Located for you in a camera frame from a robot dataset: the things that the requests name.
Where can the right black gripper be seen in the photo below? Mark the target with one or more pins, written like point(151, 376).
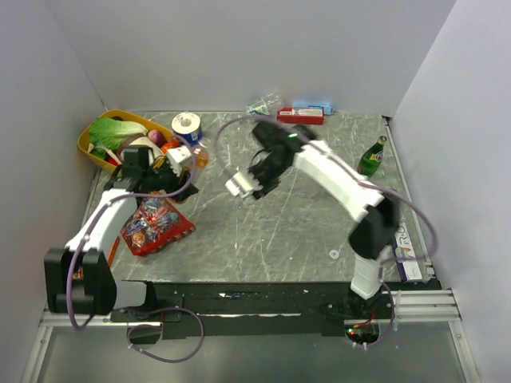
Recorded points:
point(259, 194)

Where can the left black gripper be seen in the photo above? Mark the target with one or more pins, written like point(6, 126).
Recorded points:
point(182, 178)

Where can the orange juice bottle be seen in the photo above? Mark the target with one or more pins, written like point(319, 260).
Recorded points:
point(201, 153)

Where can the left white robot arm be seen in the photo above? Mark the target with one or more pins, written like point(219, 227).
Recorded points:
point(99, 293)

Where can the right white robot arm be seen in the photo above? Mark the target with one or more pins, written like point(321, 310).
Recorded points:
point(375, 212)

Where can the crushed clear plastic bottle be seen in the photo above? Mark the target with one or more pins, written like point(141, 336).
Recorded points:
point(267, 105)

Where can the green glass bottle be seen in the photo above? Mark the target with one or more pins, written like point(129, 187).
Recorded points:
point(372, 158)

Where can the white bottle cap right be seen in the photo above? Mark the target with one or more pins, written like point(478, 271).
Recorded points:
point(334, 254)

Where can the red snack bag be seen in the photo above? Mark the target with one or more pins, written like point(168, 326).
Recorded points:
point(155, 224)

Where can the red rectangular box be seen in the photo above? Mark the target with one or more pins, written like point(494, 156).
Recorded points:
point(305, 116)

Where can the purple onion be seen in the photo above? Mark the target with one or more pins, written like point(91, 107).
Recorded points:
point(157, 137)

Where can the blue wrapped toilet paper roll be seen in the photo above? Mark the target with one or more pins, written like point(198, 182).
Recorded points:
point(188, 126)

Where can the brown and cream jar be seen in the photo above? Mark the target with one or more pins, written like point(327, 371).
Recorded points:
point(141, 140)

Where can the light blue box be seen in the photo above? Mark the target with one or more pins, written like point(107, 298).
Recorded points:
point(326, 106)

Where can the green lettuce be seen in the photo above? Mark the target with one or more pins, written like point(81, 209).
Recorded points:
point(111, 133)

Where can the yellow plastic basket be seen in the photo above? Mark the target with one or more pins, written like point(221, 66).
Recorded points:
point(105, 158)

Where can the orange packet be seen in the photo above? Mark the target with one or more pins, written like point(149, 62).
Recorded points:
point(113, 251)

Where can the white and purple box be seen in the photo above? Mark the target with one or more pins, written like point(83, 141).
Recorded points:
point(404, 255)

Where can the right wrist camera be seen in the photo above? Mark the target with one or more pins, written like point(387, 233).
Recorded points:
point(242, 184)

